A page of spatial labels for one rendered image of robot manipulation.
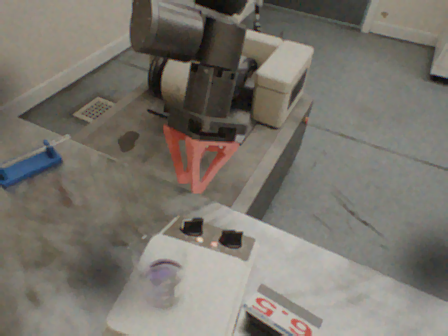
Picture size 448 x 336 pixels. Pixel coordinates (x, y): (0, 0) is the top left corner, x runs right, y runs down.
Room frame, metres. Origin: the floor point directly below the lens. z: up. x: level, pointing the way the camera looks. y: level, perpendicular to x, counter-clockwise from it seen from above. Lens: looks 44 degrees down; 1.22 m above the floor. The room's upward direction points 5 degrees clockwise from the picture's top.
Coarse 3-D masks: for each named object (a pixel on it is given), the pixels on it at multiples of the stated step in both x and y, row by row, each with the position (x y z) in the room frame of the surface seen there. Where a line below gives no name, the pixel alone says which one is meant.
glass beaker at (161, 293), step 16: (144, 240) 0.20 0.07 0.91; (160, 240) 0.21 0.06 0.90; (176, 240) 0.21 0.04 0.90; (128, 256) 0.18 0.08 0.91; (144, 256) 0.20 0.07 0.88; (160, 256) 0.21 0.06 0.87; (176, 256) 0.21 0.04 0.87; (144, 272) 0.17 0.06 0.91; (176, 272) 0.17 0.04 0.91; (144, 288) 0.17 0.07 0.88; (160, 288) 0.16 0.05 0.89; (176, 288) 0.17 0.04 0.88; (160, 304) 0.16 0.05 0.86; (176, 304) 0.17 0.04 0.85
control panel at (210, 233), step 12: (180, 216) 0.33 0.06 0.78; (168, 228) 0.29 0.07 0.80; (204, 228) 0.31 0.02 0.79; (216, 228) 0.31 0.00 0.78; (192, 240) 0.27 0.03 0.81; (204, 240) 0.28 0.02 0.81; (216, 240) 0.28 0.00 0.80; (252, 240) 0.30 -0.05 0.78; (228, 252) 0.26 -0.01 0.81; (240, 252) 0.26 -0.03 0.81
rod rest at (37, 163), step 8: (48, 152) 0.46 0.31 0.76; (56, 152) 0.47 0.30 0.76; (24, 160) 0.44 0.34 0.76; (32, 160) 0.44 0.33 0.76; (40, 160) 0.44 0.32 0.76; (48, 160) 0.45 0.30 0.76; (56, 160) 0.45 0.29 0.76; (0, 168) 0.39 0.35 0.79; (8, 168) 0.42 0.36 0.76; (16, 168) 0.42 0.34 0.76; (24, 168) 0.42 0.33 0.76; (32, 168) 0.42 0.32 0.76; (40, 168) 0.43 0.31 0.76; (0, 176) 0.40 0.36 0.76; (8, 176) 0.40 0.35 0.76; (16, 176) 0.40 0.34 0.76; (24, 176) 0.41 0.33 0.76; (8, 184) 0.39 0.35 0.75
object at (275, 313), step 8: (256, 296) 0.23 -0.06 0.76; (248, 304) 0.21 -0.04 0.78; (256, 304) 0.21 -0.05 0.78; (264, 304) 0.21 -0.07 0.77; (272, 304) 0.22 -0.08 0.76; (264, 312) 0.20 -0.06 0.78; (272, 312) 0.20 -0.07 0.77; (280, 312) 0.21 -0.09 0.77; (272, 320) 0.19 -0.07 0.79; (280, 320) 0.19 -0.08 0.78; (288, 320) 0.20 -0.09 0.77; (296, 320) 0.20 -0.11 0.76; (288, 328) 0.18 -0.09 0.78; (296, 328) 0.19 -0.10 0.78; (304, 328) 0.19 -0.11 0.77; (312, 328) 0.19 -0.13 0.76
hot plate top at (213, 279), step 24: (192, 264) 0.22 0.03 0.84; (216, 264) 0.22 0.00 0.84; (240, 264) 0.23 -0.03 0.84; (192, 288) 0.19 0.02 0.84; (216, 288) 0.19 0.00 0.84; (120, 312) 0.16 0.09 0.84; (144, 312) 0.16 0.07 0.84; (168, 312) 0.16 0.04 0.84; (192, 312) 0.17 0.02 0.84; (216, 312) 0.17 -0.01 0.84
